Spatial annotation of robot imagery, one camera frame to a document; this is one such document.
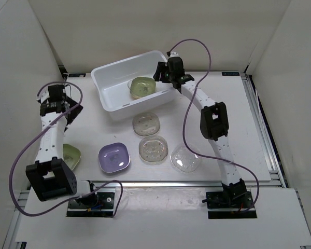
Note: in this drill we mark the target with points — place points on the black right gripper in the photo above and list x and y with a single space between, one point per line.
161 68

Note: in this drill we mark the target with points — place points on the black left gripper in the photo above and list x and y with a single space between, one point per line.
74 112

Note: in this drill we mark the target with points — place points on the clear textured plate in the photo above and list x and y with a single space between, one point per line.
184 160
142 84

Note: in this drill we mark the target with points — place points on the clear plate with slots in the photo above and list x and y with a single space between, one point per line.
146 124

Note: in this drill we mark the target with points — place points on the purple square plate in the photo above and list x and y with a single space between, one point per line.
113 158

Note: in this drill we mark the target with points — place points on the clear plate with dots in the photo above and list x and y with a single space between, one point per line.
153 149

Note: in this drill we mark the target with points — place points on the clear textured plate front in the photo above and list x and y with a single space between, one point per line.
184 160

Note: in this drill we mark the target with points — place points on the yellow square plate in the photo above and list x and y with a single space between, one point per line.
135 96

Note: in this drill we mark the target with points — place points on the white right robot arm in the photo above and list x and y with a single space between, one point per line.
214 126

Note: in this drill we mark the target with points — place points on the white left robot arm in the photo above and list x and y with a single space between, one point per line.
49 175

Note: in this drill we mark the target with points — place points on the white plastic bin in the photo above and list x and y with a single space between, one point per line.
112 82

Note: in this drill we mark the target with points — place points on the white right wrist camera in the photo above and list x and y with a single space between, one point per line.
172 54

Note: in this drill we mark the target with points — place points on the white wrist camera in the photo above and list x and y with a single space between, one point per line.
172 54
42 97

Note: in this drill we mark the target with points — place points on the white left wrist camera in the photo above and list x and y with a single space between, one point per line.
42 97

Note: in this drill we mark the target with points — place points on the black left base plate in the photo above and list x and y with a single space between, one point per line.
100 204

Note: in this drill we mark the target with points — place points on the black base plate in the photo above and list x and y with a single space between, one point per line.
100 204
219 208

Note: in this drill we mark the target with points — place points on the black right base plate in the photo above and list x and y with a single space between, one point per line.
219 208

